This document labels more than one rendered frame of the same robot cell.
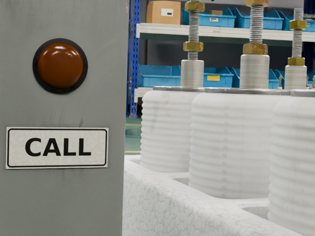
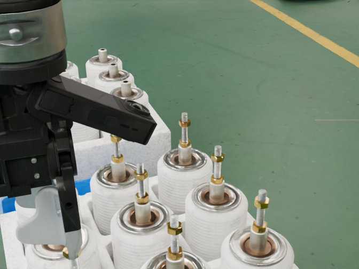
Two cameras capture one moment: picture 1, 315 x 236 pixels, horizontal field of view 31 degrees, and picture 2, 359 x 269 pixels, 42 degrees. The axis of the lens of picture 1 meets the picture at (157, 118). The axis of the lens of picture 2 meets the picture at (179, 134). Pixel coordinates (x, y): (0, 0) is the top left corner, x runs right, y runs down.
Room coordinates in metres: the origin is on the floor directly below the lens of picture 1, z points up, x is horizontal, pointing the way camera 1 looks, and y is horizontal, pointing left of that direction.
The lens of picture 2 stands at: (0.45, 0.35, 0.68)
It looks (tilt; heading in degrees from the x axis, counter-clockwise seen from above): 29 degrees down; 268
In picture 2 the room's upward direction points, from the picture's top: 1 degrees counter-clockwise
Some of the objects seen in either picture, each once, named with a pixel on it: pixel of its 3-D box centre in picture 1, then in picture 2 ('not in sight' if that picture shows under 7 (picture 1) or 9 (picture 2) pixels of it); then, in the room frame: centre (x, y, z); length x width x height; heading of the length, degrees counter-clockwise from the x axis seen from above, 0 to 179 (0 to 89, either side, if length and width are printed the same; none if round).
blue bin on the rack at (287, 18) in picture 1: (297, 23); not in sight; (5.27, -1.27, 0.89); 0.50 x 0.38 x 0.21; 11
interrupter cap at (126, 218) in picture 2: not in sight; (143, 217); (0.48, -0.18, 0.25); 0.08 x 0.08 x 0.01
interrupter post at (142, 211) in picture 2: not in sight; (142, 210); (0.48, -0.18, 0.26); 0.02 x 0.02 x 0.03
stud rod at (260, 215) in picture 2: not in sight; (260, 215); (0.33, -0.12, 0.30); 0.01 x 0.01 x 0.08
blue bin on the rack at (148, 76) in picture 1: (158, 76); not in sight; (5.03, 0.01, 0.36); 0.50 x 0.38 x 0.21; 11
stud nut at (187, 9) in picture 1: (194, 7); (71, 251); (0.55, -0.03, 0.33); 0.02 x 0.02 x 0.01; 47
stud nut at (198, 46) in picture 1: (193, 46); not in sight; (0.55, -0.03, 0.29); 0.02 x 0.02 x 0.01; 47
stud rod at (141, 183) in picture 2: not in sight; (141, 187); (0.48, -0.18, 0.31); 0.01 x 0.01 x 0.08
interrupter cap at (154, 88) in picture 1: (191, 91); not in sight; (0.55, -0.03, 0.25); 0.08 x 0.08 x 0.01
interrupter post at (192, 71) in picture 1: (191, 77); not in sight; (0.55, -0.03, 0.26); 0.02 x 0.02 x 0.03
